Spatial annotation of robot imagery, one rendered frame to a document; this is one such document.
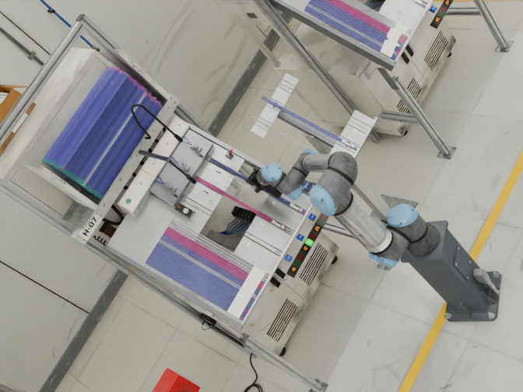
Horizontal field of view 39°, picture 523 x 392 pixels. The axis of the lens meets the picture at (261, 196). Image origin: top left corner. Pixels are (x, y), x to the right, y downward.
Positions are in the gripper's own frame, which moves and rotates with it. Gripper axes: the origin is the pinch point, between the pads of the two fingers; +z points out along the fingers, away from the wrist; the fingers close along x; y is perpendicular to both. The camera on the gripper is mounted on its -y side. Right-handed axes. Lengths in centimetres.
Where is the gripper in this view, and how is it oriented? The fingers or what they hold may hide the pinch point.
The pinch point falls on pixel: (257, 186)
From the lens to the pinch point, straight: 336.9
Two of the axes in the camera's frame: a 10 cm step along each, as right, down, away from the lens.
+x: -5.0, 8.3, -2.3
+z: -2.3, 1.3, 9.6
